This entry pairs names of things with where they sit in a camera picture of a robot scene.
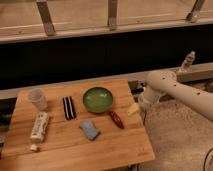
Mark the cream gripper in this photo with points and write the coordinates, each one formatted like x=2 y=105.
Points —
x=133 y=109

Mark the green ceramic bowl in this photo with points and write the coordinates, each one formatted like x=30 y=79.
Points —
x=97 y=99

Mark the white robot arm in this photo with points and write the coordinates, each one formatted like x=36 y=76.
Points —
x=161 y=82

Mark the red brown chili pepper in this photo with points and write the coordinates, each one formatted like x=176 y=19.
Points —
x=116 y=119

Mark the blue sponge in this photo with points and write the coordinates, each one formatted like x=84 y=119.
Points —
x=89 y=129

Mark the black white striped box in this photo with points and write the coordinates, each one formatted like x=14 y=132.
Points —
x=69 y=108

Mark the clear plastic bottle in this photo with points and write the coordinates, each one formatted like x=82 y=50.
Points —
x=188 y=61

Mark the clear plastic cup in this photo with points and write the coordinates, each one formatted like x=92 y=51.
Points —
x=38 y=99

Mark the white toothpaste tube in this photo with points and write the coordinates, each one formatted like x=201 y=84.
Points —
x=38 y=131

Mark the middle metal railing post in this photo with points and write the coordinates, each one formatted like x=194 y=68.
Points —
x=112 y=14

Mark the metal railing post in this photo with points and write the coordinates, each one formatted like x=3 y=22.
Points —
x=193 y=15
x=45 y=17
x=112 y=14

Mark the right metal railing post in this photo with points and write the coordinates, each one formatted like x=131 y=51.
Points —
x=193 y=15

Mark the left metal railing post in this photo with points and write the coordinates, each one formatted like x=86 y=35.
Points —
x=45 y=17

